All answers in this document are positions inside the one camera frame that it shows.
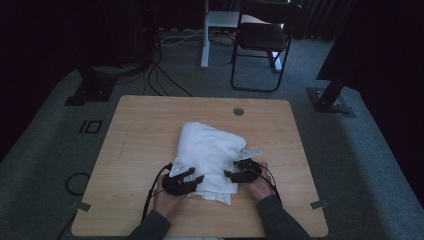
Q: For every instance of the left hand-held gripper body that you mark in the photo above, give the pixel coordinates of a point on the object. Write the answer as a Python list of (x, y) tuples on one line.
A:
[(175, 185)]

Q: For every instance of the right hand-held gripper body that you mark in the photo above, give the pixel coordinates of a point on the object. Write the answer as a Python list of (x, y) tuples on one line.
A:
[(251, 170)]

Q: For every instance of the white skirt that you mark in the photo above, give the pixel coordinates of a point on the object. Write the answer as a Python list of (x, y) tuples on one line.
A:
[(210, 153)]

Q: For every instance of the person's left hand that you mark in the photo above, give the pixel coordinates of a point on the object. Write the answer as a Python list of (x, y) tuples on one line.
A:
[(165, 201)]

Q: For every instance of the person's right hand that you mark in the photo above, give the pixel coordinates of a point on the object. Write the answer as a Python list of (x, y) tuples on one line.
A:
[(263, 186)]

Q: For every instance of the grey table grommet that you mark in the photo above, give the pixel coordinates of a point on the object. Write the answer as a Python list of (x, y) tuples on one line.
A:
[(238, 111)]

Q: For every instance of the grey tape piece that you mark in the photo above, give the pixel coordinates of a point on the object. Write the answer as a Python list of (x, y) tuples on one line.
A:
[(84, 206), (319, 204)]

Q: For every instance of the black stand base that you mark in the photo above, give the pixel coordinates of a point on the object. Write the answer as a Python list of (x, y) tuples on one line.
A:
[(95, 90)]

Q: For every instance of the black folding chair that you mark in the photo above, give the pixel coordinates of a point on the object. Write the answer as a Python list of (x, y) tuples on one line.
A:
[(261, 36)]

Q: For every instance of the black stand with base plate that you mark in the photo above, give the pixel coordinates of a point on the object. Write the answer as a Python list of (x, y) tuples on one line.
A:
[(328, 101)]

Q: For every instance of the white desk frame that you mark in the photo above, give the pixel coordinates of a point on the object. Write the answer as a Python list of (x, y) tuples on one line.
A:
[(205, 43)]

